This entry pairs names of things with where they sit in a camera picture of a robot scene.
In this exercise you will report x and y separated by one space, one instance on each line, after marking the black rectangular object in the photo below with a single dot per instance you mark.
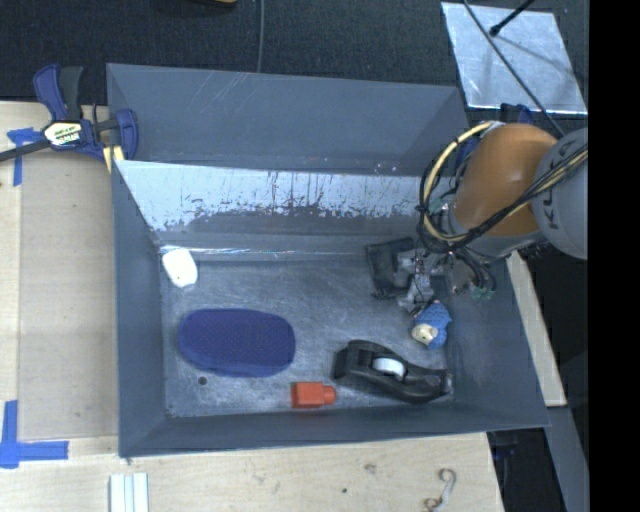
385 267

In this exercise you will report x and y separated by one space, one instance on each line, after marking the blue toy animal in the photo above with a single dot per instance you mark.
434 325

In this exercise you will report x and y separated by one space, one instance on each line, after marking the black tape dispenser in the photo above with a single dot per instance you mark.
360 370

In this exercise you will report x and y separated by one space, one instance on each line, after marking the red block with stub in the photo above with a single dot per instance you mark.
307 395

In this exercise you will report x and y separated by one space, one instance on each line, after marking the blue oval sponge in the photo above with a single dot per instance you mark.
235 342

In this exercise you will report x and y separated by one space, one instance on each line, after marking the grey metal bin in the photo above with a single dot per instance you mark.
280 125

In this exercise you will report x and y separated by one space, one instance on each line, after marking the white rounded object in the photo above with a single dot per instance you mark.
180 267

